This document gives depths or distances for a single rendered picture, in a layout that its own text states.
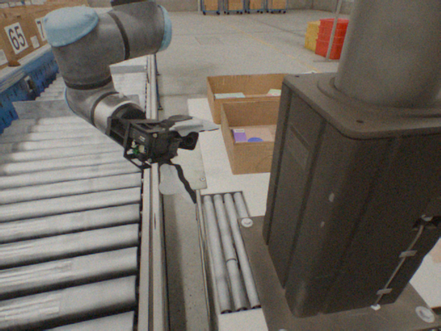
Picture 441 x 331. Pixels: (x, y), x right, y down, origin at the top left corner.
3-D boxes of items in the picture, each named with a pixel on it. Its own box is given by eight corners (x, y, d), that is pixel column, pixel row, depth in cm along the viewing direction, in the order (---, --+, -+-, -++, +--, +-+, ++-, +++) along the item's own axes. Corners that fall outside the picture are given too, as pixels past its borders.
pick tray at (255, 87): (312, 119, 101) (317, 93, 96) (213, 125, 97) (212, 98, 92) (287, 94, 125) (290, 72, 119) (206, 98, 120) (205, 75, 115)
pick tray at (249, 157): (365, 166, 75) (377, 135, 69) (231, 175, 71) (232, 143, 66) (322, 123, 98) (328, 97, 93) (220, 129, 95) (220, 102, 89)
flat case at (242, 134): (268, 131, 92) (268, 127, 91) (281, 161, 76) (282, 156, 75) (229, 132, 91) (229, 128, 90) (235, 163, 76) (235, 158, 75)
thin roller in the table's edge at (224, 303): (232, 308, 42) (210, 194, 65) (220, 310, 42) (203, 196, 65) (232, 314, 43) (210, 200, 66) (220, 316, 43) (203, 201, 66)
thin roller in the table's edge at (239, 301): (248, 306, 42) (221, 194, 65) (235, 308, 42) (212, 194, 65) (247, 312, 43) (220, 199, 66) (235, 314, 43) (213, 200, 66)
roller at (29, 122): (149, 123, 110) (147, 112, 107) (10, 136, 101) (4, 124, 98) (149, 118, 114) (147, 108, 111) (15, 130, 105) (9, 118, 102)
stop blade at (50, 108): (142, 114, 113) (138, 94, 108) (22, 124, 104) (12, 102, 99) (142, 113, 113) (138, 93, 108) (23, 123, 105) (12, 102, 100)
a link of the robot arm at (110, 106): (129, 132, 60) (136, 91, 56) (143, 142, 58) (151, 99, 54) (91, 136, 53) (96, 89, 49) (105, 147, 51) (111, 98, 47)
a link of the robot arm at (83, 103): (52, 77, 54) (69, 119, 61) (85, 99, 48) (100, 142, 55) (94, 64, 59) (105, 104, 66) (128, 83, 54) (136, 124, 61)
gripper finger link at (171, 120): (195, 136, 44) (161, 145, 50) (201, 135, 46) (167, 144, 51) (188, 109, 44) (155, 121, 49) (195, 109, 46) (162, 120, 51)
